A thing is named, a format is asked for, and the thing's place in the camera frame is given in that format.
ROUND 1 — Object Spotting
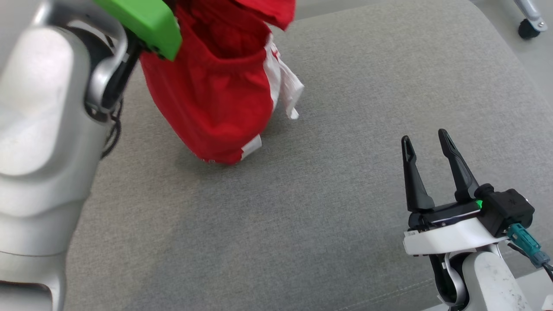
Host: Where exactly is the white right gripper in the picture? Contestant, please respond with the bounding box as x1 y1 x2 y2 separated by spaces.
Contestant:
401 128 509 257

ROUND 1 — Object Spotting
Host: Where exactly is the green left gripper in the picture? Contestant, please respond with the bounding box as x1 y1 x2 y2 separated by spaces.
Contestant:
93 0 182 61

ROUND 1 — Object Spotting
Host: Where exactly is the red jersey with black print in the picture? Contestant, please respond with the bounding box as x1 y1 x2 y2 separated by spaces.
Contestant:
139 0 305 165

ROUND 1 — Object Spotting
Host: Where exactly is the grey stand leg with caster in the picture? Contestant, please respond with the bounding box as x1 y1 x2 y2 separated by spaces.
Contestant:
513 0 548 40

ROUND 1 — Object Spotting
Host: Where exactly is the black cable with teal connector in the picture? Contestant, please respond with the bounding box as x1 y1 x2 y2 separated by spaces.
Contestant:
506 224 553 281

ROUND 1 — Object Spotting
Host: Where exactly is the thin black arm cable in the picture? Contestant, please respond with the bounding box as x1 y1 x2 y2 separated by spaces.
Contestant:
100 97 125 159

